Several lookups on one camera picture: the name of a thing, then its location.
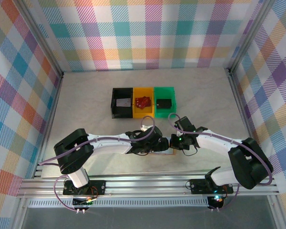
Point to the black credit card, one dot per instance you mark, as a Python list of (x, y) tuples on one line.
[(164, 103)]

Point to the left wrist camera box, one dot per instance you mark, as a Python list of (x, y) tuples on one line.
[(145, 128)]

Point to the silver credit card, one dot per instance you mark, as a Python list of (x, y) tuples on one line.
[(123, 102)]

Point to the aluminium side rail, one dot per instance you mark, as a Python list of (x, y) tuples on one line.
[(245, 119), (50, 119)]

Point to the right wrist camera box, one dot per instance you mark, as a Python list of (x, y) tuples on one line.
[(176, 124)]

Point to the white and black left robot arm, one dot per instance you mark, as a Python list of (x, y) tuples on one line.
[(105, 143)]

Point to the black plastic bin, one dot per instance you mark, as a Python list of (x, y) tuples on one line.
[(121, 114)]

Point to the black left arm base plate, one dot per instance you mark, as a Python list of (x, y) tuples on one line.
[(101, 187)]

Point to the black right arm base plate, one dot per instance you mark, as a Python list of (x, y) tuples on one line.
[(196, 186)]

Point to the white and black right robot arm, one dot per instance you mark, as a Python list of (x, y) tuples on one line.
[(217, 140)]

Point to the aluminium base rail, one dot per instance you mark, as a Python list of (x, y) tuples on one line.
[(145, 184)]

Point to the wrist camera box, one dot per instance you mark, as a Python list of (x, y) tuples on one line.
[(176, 124), (145, 128)]

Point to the yellow plastic bin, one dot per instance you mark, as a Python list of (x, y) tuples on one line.
[(143, 114)]

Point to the aluminium frame post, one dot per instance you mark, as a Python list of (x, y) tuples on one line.
[(249, 35), (44, 40)]

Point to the green plastic bin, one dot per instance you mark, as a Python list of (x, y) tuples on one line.
[(165, 114)]

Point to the red VIP credit card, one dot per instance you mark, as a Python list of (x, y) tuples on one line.
[(139, 104)]

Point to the small circuit board with LEDs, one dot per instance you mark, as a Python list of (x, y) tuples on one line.
[(83, 201), (218, 199)]

